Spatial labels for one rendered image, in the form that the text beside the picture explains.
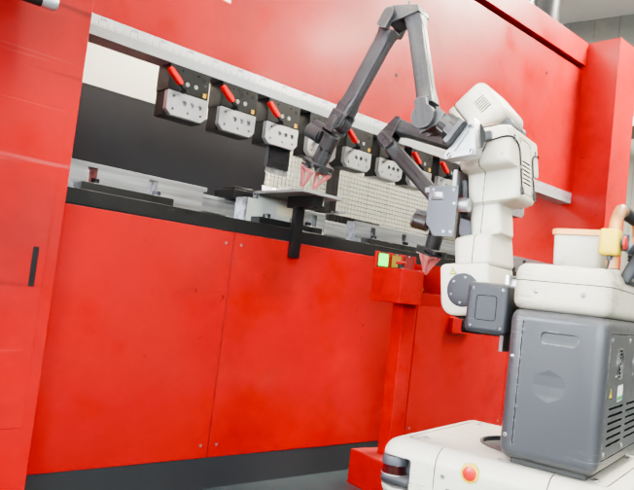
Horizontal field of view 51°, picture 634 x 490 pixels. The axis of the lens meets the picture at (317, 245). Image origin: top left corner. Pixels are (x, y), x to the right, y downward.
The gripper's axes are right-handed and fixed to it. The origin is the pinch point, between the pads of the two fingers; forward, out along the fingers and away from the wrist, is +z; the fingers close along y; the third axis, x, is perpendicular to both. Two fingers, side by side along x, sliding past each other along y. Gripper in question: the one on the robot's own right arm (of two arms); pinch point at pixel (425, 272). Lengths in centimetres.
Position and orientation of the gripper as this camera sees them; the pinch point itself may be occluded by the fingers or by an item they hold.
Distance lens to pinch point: 246.1
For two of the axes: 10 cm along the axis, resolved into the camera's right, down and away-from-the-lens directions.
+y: -5.1, -2.5, 8.2
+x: -8.3, -1.2, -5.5
